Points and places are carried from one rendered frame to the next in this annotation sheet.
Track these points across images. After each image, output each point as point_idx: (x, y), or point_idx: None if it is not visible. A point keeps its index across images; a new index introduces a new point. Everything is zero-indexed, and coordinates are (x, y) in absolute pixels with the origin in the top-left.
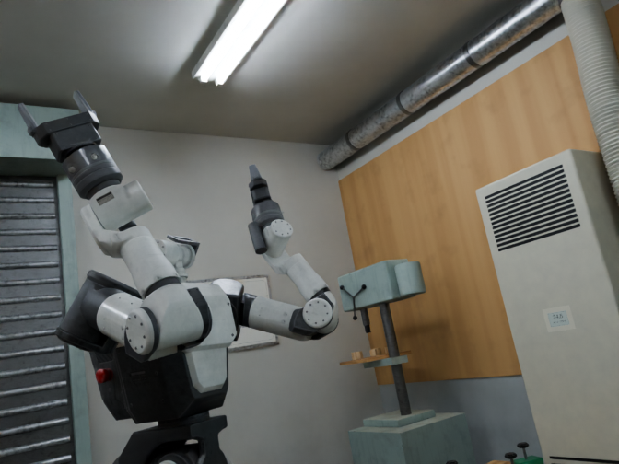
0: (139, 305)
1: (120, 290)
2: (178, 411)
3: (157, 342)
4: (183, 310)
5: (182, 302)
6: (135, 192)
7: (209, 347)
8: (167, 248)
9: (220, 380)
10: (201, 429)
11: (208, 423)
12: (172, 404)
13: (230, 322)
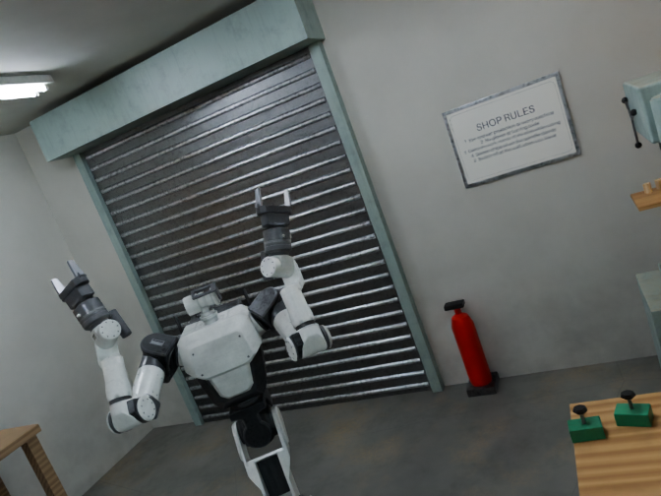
0: (135, 388)
1: (148, 359)
2: (219, 406)
3: (119, 432)
4: (122, 418)
5: (119, 414)
6: (99, 336)
7: (226, 371)
8: (186, 307)
9: (244, 388)
10: (239, 415)
11: (246, 409)
12: (214, 403)
13: (244, 348)
